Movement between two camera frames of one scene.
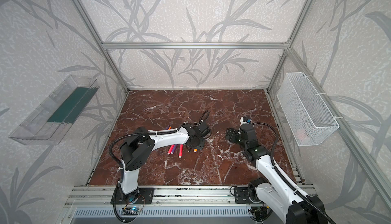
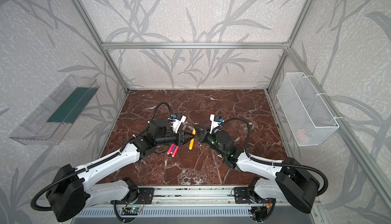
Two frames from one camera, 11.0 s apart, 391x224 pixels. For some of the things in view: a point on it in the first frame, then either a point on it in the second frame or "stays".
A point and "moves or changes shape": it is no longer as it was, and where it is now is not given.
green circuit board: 130,211 stays
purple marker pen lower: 173,149 stays
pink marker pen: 170,149 stays
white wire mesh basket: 310,119 stays
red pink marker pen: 180,150 moves or changes shape
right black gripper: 231,135 -> 203,135
